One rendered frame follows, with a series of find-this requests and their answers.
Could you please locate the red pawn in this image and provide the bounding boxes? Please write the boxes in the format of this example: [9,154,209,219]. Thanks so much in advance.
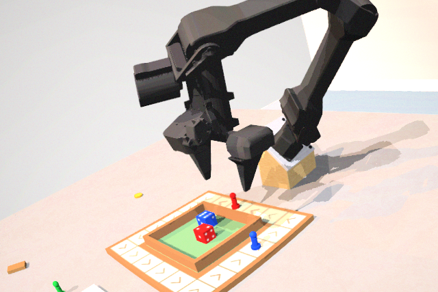
[230,193,240,210]

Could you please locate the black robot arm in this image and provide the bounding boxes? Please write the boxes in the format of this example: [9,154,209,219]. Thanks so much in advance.
[133,0,379,162]

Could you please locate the red die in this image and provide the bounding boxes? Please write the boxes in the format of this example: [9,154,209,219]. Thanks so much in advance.
[193,223,216,244]

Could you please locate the blue pawn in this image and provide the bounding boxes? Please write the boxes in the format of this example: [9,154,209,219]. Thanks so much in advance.
[249,231,261,250]

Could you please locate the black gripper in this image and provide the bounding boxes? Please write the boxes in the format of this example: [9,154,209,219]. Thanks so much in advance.
[188,87,275,192]

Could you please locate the blue die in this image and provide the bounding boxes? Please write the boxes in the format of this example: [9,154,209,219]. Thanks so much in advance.
[196,210,218,226]

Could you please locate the green pawn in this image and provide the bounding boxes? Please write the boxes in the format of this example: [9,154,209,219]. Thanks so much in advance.
[53,281,65,292]

